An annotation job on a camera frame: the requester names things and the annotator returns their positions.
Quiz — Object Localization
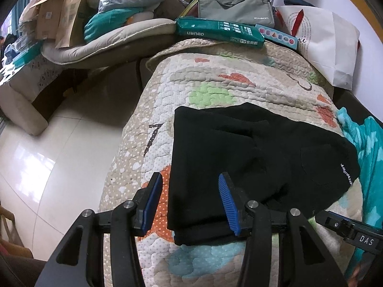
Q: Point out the cardboard box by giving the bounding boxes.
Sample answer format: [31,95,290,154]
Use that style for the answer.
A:
[19,0,65,41]

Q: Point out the patchwork quilted blanket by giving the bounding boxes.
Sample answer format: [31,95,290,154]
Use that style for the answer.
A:
[99,39,364,287]

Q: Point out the person's brown trouser leg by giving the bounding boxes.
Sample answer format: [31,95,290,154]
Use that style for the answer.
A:
[0,253,47,287]

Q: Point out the light blue flat box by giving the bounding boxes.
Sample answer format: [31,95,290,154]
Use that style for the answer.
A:
[256,25,299,50]

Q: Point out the grey laptop bag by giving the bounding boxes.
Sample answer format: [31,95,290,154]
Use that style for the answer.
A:
[198,0,275,28]

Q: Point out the wooden chair frame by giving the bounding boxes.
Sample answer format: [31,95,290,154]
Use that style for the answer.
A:
[0,206,33,258]

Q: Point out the white paper bag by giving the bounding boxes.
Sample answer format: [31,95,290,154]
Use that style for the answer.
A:
[274,6,361,89]

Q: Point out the teal paper ream packet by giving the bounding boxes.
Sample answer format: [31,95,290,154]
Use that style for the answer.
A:
[175,17,266,48]

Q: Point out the brown paper bag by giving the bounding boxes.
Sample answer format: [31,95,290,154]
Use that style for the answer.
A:
[55,0,90,48]

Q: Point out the beige padded cushion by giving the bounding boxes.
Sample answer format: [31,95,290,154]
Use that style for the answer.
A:
[40,18,177,69]

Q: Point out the teal star fleece blanket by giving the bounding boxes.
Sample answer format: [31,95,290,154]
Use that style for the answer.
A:
[337,108,383,287]

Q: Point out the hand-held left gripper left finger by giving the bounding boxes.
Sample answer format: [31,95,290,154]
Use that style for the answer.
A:
[36,172,163,287]

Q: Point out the black pants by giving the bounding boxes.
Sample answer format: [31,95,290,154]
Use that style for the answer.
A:
[167,102,361,246]

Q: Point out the beige sofa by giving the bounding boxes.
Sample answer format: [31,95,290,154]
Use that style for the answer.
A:
[0,63,69,136]

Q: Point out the teal cloth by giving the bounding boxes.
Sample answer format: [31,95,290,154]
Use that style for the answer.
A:
[84,8,144,44]

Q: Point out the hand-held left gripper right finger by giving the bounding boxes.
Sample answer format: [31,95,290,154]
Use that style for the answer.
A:
[218,173,349,287]

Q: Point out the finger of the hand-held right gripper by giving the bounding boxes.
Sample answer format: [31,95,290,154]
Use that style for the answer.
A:
[315,211,358,240]

